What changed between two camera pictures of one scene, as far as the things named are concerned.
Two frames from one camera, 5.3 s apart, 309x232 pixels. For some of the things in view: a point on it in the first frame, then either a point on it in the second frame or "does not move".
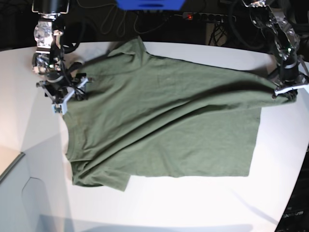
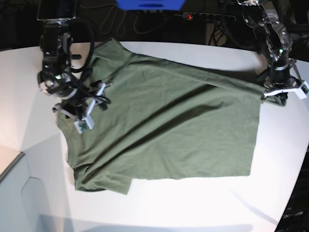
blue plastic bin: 150,5 does not move
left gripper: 57,83 to 78,101
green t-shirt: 139,114 does not move
